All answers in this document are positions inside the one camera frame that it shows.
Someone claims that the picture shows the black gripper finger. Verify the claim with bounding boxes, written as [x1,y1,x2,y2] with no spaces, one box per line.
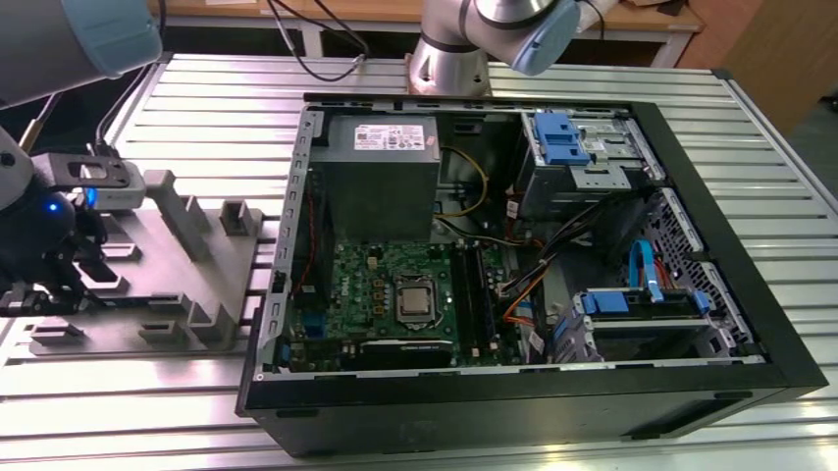
[35,247,93,318]
[0,280,41,319]

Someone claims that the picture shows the black RAM slot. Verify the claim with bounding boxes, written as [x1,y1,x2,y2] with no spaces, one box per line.
[472,242,492,350]

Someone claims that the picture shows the grey parts rack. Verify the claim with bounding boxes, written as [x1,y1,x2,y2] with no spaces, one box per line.
[30,169,267,357]

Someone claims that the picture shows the black case fan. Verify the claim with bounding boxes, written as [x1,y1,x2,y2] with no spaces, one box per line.
[305,161,334,300]

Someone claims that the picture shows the green motherboard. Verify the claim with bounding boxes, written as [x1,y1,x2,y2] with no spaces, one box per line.
[288,237,525,369]

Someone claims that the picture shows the grey power supply unit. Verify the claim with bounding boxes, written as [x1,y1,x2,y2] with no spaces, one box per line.
[324,113,442,244]

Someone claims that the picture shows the CPU socket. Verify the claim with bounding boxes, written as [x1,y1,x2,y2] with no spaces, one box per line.
[389,273,444,329]

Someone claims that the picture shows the silver CPU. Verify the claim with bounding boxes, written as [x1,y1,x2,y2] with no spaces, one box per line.
[396,287,436,316]

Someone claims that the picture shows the black graphics card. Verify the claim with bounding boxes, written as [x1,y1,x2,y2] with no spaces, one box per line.
[357,338,454,370]

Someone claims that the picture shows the black PC case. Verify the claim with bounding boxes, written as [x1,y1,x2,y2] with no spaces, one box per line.
[234,90,831,460]

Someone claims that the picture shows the blue drive carrier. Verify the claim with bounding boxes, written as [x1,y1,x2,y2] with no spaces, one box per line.
[533,113,594,167]

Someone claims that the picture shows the grey metal disk bay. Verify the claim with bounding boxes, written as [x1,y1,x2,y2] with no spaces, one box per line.
[569,287,755,364]

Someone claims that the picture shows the grey metal drive cage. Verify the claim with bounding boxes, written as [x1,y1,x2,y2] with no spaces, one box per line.
[521,110,664,220]

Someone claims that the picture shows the hard disk in blue carrier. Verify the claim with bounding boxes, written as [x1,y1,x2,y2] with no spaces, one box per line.
[574,288,713,323]

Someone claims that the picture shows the brown wooden cabinet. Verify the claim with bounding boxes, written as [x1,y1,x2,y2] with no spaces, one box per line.
[673,0,838,133]

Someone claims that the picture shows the red black twisted wire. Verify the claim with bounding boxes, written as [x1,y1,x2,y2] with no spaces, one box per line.
[293,195,328,295]

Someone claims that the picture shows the black cable with plug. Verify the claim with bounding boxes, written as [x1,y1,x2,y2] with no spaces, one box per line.
[265,0,370,83]

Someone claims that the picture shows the grey power cable bundle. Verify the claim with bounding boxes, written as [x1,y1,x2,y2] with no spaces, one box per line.
[432,215,545,249]

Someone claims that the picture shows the yellow wire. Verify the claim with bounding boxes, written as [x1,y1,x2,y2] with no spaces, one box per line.
[438,146,492,218]

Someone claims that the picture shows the orange wires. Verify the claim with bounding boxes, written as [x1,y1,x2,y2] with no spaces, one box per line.
[502,287,549,326]

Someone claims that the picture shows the red data cable white label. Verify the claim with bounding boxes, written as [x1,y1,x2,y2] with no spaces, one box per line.
[502,185,525,220]

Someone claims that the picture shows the black cable bundle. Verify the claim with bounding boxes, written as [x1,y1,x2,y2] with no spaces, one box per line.
[497,195,657,295]

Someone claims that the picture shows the blue data cable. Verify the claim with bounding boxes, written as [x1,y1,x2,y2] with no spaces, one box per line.
[628,239,666,301]

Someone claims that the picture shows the wooden desk white frame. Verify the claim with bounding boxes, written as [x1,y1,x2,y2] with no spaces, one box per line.
[147,0,709,70]

